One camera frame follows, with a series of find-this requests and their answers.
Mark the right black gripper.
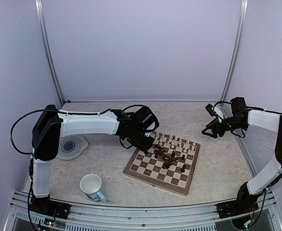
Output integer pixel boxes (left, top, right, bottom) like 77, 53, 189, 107
202, 115, 247, 138

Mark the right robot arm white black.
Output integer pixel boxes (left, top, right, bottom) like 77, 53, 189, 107
202, 97, 282, 218

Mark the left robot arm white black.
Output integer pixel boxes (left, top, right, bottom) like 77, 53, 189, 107
31, 105, 160, 214

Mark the pile of dark pieces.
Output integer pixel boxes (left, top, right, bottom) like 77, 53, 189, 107
154, 144, 180, 169

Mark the wooden chess board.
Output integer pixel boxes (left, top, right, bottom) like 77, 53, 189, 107
123, 131, 201, 196

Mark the white bishop piece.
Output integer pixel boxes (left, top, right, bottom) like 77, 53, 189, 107
169, 133, 174, 143

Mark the white rook right piece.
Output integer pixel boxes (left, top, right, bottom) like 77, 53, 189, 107
191, 143, 197, 152

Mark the white king piece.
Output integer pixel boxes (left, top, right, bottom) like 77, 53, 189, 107
178, 137, 182, 147

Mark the light blue mug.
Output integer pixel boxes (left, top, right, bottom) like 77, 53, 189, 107
79, 174, 107, 203

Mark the grey silicone round lid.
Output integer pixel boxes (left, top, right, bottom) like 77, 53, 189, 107
56, 135, 88, 161

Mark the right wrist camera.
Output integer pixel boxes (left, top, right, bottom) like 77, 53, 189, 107
205, 103, 224, 119

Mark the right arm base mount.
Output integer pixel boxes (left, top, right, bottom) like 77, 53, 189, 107
216, 199, 259, 219

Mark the front aluminium rail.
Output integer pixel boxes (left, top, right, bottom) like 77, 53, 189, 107
4, 190, 282, 231

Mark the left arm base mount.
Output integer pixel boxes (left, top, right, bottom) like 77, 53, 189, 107
29, 197, 71, 219

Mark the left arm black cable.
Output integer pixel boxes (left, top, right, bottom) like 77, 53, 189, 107
10, 109, 59, 155

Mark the right aluminium frame post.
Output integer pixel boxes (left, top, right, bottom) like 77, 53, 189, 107
220, 0, 249, 101

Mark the aluminium frame post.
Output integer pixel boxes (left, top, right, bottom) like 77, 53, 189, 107
220, 0, 249, 101
35, 0, 65, 107

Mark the left aluminium frame post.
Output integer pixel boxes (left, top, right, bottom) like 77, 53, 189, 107
35, 0, 65, 107

